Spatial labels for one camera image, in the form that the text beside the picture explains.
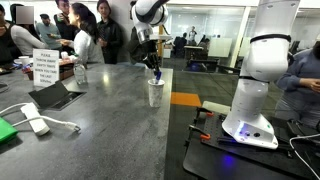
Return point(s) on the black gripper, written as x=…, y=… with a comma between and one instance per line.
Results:
x=149, y=50

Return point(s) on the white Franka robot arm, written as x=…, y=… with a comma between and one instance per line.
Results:
x=266, y=56

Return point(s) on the white paper cup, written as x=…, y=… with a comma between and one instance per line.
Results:
x=155, y=95

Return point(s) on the small white cup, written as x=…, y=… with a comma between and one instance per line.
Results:
x=24, y=61

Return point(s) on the person in olive jacket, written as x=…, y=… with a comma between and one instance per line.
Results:
x=134, y=50

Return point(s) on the distant standing person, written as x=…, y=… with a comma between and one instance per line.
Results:
x=191, y=35

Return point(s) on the woman in black jacket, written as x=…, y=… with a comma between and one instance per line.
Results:
x=111, y=40

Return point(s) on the white board panel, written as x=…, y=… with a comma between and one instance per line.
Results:
x=220, y=47

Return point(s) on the woman in white sweater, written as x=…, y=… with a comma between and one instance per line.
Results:
x=86, y=46

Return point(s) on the clear plastic water bottle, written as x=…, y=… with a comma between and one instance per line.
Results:
x=80, y=73

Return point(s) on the tall man in dark shirt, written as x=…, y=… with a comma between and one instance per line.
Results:
x=66, y=28

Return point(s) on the white printed notice sign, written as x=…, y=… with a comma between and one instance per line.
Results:
x=46, y=66

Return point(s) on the man in teal shirt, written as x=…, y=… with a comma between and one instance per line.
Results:
x=48, y=33

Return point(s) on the black robot cart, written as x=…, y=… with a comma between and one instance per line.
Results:
x=213, y=163

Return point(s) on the white power adapter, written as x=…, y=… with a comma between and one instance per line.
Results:
x=35, y=118

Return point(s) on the person in grey long-sleeve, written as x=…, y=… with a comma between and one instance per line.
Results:
x=25, y=38

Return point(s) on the person in blue sweater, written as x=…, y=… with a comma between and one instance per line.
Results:
x=300, y=86

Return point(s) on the person in black top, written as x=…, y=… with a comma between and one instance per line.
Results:
x=6, y=43

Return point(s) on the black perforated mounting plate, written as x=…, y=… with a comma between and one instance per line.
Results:
x=283, y=150

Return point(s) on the green flat object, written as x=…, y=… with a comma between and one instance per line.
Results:
x=6, y=131

